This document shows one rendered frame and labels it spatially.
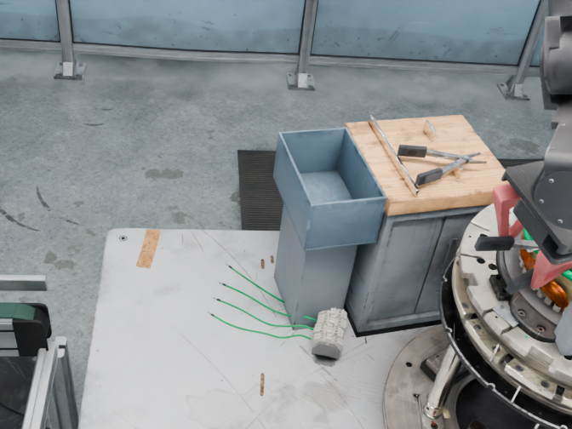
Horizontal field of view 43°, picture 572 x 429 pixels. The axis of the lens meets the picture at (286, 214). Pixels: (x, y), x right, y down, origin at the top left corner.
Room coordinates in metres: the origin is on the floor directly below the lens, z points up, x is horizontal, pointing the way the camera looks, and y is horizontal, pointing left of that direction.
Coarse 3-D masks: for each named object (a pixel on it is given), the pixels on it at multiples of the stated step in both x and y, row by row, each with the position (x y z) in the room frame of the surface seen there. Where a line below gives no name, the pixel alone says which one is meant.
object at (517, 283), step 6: (522, 276) 0.53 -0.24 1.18; (528, 276) 0.53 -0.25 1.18; (510, 282) 0.52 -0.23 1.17; (516, 282) 0.52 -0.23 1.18; (522, 282) 0.52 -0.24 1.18; (528, 282) 0.53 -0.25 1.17; (510, 288) 0.52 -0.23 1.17; (516, 288) 0.52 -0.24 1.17; (522, 288) 0.52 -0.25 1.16; (510, 294) 0.52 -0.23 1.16
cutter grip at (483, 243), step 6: (480, 240) 0.57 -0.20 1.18; (486, 240) 0.57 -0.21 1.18; (492, 240) 0.57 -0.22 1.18; (498, 240) 0.57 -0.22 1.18; (504, 240) 0.57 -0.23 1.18; (510, 240) 0.58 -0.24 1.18; (474, 246) 0.57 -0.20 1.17; (480, 246) 0.57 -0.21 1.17; (486, 246) 0.57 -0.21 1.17; (492, 246) 0.57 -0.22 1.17; (498, 246) 0.57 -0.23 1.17; (504, 246) 0.58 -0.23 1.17; (510, 246) 0.58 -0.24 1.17
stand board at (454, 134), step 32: (352, 128) 0.92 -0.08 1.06; (384, 128) 0.93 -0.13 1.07; (416, 128) 0.94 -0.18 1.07; (448, 128) 0.96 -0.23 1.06; (384, 160) 0.85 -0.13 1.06; (416, 160) 0.86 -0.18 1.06; (448, 160) 0.87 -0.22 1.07; (480, 160) 0.88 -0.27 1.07; (448, 192) 0.79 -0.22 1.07; (480, 192) 0.80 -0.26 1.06
